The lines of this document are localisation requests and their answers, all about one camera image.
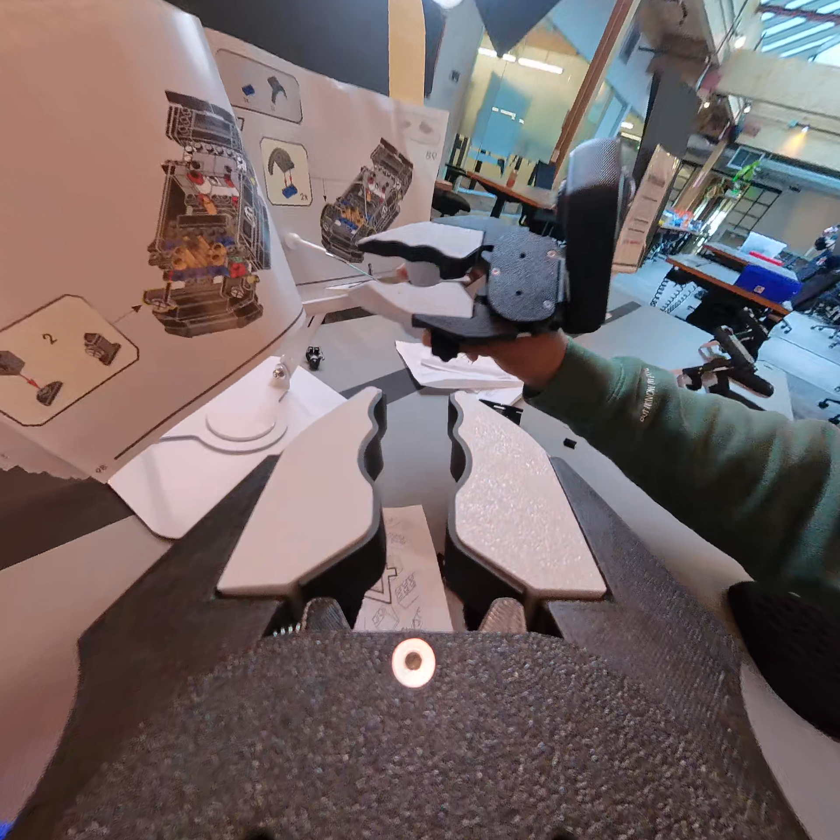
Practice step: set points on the person's right forearm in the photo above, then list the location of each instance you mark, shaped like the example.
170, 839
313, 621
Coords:
689, 446

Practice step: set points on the white book stand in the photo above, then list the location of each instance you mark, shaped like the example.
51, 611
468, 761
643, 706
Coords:
197, 472

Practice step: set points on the white numbered paper bag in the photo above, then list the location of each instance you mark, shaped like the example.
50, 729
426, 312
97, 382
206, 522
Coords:
407, 564

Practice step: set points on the wooden office desk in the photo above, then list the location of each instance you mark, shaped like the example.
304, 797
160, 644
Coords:
715, 275
512, 187

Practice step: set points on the blue plastic storage bin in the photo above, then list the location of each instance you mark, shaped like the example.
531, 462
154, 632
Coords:
768, 282

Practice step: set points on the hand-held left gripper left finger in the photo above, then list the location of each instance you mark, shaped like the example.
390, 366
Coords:
308, 512

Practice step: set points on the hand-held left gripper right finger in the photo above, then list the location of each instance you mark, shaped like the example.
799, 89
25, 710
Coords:
518, 512

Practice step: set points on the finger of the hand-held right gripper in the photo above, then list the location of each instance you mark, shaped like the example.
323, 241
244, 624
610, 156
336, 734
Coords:
439, 246
426, 305

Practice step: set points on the lego instruction booklet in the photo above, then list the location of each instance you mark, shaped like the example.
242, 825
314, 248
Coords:
98, 197

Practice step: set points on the person's right hand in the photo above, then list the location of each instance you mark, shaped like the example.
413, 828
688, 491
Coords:
518, 361

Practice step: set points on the black handheld device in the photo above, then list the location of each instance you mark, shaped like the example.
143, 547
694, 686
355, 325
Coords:
735, 364

